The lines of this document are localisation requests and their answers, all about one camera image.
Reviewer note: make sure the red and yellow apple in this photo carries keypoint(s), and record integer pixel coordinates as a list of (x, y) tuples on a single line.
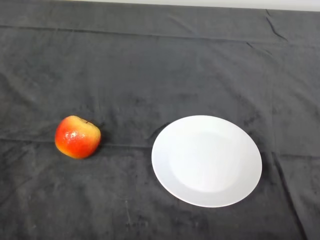
[(76, 140)]

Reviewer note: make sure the round white plate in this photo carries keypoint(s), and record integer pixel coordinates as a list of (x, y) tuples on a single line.
[(206, 162)]

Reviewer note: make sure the black table cloth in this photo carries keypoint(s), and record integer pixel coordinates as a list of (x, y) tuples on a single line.
[(140, 75)]

